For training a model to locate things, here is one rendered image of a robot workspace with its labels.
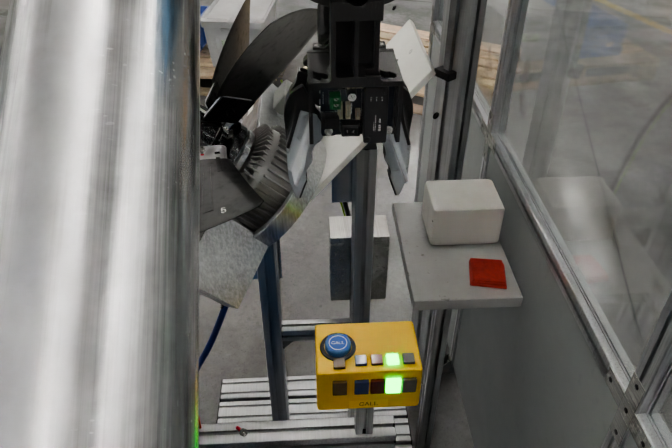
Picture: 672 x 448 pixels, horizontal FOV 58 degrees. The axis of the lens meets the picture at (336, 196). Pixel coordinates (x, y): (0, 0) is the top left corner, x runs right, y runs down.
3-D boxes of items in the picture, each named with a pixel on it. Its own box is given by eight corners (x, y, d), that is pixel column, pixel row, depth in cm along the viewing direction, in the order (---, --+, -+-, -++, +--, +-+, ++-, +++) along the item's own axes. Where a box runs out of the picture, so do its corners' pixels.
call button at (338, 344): (349, 338, 96) (350, 331, 95) (351, 359, 93) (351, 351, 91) (324, 339, 96) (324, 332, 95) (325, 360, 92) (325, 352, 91)
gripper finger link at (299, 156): (267, 218, 53) (302, 132, 48) (269, 180, 58) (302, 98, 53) (300, 227, 54) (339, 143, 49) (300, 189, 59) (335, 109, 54)
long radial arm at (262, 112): (297, 159, 138) (255, 131, 133) (277, 181, 141) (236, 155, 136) (297, 101, 161) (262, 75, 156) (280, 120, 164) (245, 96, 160)
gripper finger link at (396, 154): (401, 224, 54) (366, 142, 49) (393, 186, 59) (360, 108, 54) (434, 213, 54) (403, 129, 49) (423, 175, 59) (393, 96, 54)
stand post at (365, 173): (360, 433, 201) (373, 127, 133) (363, 458, 193) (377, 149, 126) (347, 433, 201) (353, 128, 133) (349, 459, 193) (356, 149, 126)
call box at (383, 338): (408, 361, 104) (413, 318, 98) (418, 412, 96) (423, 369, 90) (315, 365, 104) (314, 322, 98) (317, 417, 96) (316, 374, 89)
